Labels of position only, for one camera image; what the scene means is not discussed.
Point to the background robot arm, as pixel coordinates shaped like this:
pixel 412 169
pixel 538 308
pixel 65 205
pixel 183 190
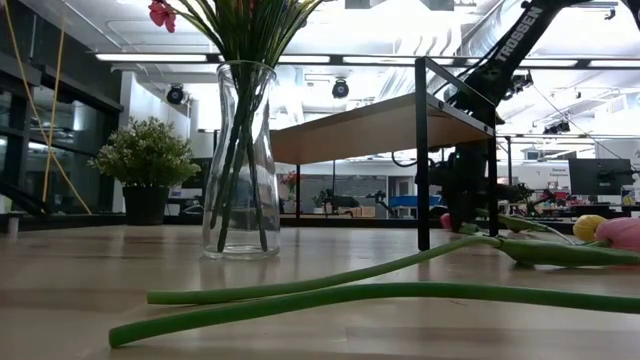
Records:
pixel 342 202
pixel 380 202

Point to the small white post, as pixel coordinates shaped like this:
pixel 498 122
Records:
pixel 13 225

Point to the black monitor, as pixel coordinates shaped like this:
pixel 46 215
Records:
pixel 600 175

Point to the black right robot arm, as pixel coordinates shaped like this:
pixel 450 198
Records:
pixel 520 35

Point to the pink background flowers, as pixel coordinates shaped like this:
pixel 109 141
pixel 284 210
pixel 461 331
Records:
pixel 290 180

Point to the long ceiling light strip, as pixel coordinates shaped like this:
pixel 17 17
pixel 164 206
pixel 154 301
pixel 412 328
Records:
pixel 305 59
pixel 150 57
pixel 615 64
pixel 380 60
pixel 550 63

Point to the blue table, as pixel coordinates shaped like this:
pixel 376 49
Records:
pixel 405 201

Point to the cardboard boxes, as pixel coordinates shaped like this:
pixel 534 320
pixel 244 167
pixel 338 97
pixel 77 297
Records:
pixel 357 212

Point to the black track light cluster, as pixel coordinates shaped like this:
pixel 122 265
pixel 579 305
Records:
pixel 556 127
pixel 520 82

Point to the black aluminium table frame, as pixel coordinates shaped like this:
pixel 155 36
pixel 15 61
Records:
pixel 75 220

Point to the wooden shelf black metal frame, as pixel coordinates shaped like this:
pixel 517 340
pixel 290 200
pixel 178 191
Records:
pixel 360 130

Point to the potted green plant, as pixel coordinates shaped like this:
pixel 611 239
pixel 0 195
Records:
pixel 145 155

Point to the tall glass vase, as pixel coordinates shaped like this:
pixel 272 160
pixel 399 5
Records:
pixel 220 150

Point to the yellow tulip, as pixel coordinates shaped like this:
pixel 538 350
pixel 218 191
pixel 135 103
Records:
pixel 590 227

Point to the black round ceiling spotlight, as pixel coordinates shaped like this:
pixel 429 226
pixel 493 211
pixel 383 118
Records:
pixel 175 94
pixel 340 88

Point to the small background plant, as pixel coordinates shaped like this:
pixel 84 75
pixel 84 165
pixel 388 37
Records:
pixel 318 200

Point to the small red flower bunch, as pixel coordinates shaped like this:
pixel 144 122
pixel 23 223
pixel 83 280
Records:
pixel 162 15

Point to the orange tulip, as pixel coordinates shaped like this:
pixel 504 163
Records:
pixel 450 290

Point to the pink tulip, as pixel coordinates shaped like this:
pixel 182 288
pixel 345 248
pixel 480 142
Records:
pixel 550 252

